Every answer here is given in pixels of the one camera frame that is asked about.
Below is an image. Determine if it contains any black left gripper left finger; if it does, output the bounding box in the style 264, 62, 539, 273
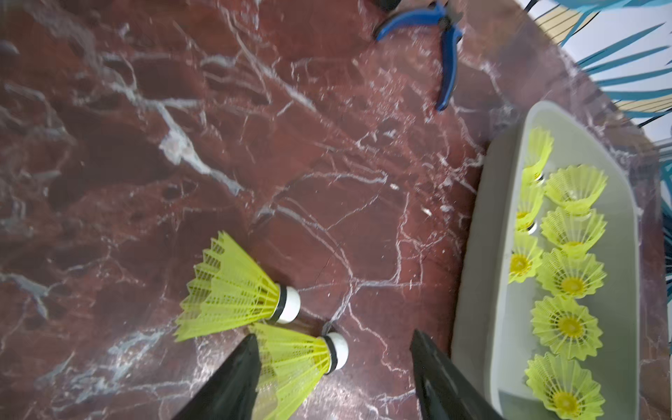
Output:
174, 334, 262, 420

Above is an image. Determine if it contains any grey-green plastic storage tray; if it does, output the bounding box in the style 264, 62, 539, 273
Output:
451, 101, 640, 419

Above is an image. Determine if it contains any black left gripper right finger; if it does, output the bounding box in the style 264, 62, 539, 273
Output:
411, 329, 502, 420

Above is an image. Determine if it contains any yellow shuttlecock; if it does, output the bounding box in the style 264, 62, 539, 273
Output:
544, 164, 608, 216
516, 183, 544, 232
250, 323, 349, 419
174, 231, 301, 342
537, 248, 607, 299
523, 127, 555, 184
509, 232, 544, 284
530, 296, 603, 362
525, 353, 606, 419
541, 208, 607, 257

